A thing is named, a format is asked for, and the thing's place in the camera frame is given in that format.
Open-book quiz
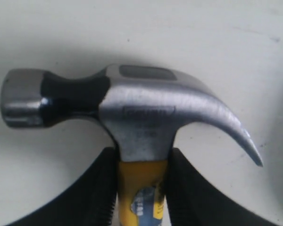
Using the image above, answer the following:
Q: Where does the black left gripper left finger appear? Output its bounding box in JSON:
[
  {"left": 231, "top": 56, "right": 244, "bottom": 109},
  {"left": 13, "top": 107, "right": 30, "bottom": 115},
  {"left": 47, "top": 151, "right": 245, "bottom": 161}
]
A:
[{"left": 11, "top": 147, "right": 118, "bottom": 226}]

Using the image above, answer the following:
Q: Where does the yellow black claw hammer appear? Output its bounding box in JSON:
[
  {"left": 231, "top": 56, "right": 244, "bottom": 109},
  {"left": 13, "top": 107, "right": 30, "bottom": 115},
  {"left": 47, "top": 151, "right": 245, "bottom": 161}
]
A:
[{"left": 0, "top": 65, "right": 263, "bottom": 226}]

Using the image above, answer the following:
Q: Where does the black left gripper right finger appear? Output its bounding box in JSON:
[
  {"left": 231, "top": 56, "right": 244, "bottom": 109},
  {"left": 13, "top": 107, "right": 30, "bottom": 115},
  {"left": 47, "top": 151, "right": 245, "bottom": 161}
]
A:
[{"left": 166, "top": 148, "right": 283, "bottom": 226}]

